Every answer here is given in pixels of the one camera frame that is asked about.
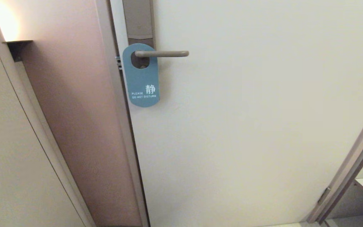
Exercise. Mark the metal door latch plate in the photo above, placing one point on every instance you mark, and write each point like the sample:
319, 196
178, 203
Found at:
118, 63

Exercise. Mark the white room door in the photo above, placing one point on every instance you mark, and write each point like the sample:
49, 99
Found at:
247, 132

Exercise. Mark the brown metal lock plate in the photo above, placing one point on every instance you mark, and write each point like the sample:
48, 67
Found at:
137, 19

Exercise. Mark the beige cabinet panel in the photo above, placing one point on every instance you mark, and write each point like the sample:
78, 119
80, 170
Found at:
8, 142

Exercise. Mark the dark wall lamp bracket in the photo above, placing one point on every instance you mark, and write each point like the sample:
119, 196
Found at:
17, 47

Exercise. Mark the white door hanger sign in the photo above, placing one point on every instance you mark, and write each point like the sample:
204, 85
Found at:
142, 80

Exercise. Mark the small metal frame hinge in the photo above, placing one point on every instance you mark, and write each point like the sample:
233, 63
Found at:
324, 195

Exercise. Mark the beige door frame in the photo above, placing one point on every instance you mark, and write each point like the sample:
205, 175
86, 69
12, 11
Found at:
118, 104

